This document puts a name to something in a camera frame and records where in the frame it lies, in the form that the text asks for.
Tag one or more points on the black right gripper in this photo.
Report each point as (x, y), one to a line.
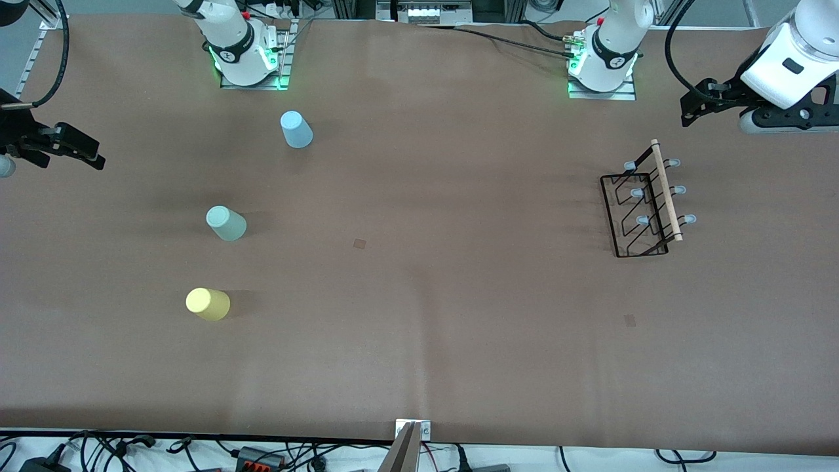
(18, 133)

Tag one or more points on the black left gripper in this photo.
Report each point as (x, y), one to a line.
(733, 92)

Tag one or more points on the pale green plastic cup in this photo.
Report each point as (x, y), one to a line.
(227, 223)

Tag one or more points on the yellow plastic cup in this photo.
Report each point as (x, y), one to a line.
(208, 304)

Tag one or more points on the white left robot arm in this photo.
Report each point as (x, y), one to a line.
(786, 59)

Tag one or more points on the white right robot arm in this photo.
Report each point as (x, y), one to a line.
(229, 39)

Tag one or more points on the light blue plastic cup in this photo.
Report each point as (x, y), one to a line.
(297, 130)

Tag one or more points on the white power strip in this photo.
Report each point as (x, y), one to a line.
(426, 13)

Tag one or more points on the black power adapter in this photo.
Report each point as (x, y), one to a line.
(42, 464)

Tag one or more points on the large table cover sheet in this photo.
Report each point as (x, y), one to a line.
(459, 328)

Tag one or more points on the perforated aluminium rail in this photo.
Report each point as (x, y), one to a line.
(29, 62)

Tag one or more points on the aluminium arm base plate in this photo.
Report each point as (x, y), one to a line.
(603, 96)
(252, 85)

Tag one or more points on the aluminium corner bracket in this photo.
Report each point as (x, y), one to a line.
(54, 21)

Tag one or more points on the aluminium profile frame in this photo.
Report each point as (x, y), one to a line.
(354, 8)

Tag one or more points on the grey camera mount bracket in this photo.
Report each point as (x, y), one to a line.
(403, 452)

